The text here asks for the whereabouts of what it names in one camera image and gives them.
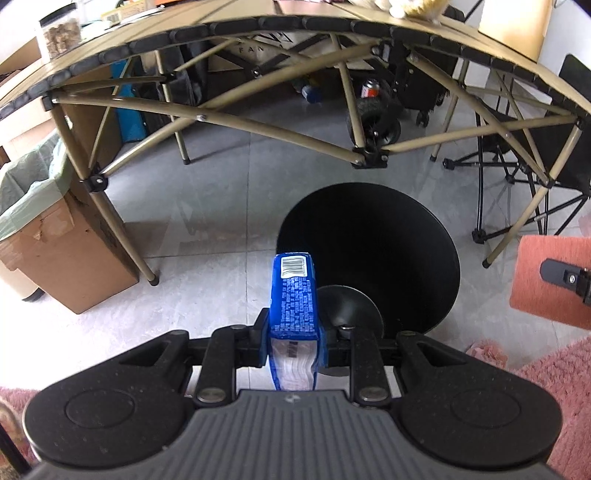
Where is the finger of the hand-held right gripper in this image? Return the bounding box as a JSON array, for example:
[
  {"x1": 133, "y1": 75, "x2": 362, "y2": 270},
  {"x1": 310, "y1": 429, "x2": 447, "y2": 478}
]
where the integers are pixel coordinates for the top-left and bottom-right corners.
[{"x1": 540, "y1": 258, "x2": 591, "y2": 308}]

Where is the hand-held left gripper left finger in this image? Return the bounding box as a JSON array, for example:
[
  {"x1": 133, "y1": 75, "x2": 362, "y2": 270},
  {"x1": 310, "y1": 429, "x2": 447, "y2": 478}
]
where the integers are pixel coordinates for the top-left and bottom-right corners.
[{"x1": 117, "y1": 307, "x2": 271, "y2": 409}]

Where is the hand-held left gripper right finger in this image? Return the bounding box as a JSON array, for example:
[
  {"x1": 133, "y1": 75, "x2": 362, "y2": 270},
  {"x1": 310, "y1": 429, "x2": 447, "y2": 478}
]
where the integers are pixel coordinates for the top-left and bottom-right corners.
[{"x1": 318, "y1": 324, "x2": 468, "y2": 409}]

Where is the pink textured card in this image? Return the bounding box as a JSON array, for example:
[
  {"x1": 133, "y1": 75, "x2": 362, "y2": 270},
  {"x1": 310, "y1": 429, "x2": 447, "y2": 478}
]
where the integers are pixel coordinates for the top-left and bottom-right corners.
[{"x1": 510, "y1": 235, "x2": 591, "y2": 330}]

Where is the blue white carton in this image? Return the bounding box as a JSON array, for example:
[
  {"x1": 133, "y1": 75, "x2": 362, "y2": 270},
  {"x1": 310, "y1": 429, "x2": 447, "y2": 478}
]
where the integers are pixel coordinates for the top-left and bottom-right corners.
[{"x1": 267, "y1": 251, "x2": 324, "y2": 391}]

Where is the small black round disc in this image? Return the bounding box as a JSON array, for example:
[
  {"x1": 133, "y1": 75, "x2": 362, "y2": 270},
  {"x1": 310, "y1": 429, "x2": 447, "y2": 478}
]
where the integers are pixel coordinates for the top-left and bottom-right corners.
[{"x1": 318, "y1": 285, "x2": 385, "y2": 376}]

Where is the black folding chair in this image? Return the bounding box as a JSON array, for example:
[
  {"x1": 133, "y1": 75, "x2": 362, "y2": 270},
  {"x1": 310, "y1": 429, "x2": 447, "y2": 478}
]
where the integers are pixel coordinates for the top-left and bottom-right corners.
[{"x1": 443, "y1": 53, "x2": 591, "y2": 245}]

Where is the large cardboard box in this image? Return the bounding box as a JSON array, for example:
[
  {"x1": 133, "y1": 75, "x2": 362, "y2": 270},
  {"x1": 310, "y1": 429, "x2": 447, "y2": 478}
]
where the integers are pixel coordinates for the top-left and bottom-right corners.
[{"x1": 0, "y1": 138, "x2": 140, "y2": 315}]

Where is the black suitcase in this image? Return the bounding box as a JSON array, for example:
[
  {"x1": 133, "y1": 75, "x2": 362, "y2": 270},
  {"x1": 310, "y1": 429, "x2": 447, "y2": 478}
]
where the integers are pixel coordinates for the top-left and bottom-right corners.
[{"x1": 392, "y1": 41, "x2": 462, "y2": 128}]

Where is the blue flat board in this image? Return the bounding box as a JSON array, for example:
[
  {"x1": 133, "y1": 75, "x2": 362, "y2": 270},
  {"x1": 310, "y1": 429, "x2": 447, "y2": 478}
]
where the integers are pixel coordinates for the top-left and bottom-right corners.
[{"x1": 111, "y1": 60, "x2": 154, "y2": 145}]

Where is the tall brown cardboard box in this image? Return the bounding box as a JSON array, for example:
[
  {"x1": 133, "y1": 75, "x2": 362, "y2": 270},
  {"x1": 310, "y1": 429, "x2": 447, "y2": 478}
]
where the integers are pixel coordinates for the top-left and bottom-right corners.
[{"x1": 60, "y1": 65, "x2": 123, "y2": 186}]

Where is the green plastic liner bag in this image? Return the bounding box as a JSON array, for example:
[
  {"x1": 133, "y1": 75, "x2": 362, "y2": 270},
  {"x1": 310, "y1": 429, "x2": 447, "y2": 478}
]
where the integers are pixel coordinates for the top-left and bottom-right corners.
[{"x1": 0, "y1": 134, "x2": 71, "y2": 241}]

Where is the black bag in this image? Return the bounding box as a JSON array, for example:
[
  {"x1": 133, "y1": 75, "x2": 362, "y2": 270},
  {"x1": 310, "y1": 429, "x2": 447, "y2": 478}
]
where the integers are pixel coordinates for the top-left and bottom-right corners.
[{"x1": 157, "y1": 44, "x2": 209, "y2": 108}]

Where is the brown printed cardboard box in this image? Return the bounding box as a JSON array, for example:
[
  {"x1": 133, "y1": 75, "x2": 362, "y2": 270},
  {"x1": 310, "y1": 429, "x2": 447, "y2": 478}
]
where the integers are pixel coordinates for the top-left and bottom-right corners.
[{"x1": 208, "y1": 32, "x2": 302, "y2": 93}]

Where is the cream fluffy toy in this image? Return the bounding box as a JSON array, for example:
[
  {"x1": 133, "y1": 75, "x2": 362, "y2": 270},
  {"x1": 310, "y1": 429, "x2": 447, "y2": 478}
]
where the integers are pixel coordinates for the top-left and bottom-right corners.
[{"x1": 351, "y1": 0, "x2": 447, "y2": 22}]

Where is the tan folding table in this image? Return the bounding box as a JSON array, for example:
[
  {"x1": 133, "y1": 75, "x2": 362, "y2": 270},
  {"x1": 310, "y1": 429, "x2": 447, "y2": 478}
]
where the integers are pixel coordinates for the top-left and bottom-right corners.
[{"x1": 0, "y1": 0, "x2": 591, "y2": 284}]

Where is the clear jar of nuts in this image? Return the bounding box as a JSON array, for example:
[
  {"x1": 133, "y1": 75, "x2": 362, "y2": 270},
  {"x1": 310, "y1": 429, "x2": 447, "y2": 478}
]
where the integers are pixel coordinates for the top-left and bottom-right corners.
[{"x1": 38, "y1": 2, "x2": 83, "y2": 60}]

